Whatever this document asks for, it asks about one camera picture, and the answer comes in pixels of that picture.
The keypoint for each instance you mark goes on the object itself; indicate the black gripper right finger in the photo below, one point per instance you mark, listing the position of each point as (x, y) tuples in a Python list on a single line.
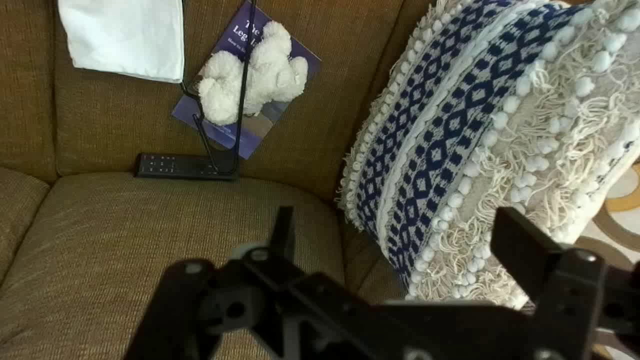
[(577, 292)]

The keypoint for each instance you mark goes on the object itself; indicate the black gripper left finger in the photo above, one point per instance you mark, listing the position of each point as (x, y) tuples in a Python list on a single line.
[(196, 304)]

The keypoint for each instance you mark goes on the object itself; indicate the white towel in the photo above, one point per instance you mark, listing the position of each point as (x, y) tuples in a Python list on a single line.
[(141, 38)]

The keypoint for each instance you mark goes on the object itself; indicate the brown fabric sofa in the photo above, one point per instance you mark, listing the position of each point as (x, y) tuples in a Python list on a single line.
[(85, 240)]

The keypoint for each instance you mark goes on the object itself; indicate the black remote control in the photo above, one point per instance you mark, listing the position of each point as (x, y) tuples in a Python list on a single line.
[(180, 166)]

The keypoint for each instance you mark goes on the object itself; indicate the blue white tasselled pillow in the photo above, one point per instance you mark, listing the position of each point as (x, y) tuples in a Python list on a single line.
[(531, 104)]

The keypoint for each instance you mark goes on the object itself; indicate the white fluffy plush toy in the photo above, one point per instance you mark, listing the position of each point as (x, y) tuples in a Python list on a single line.
[(275, 75)]

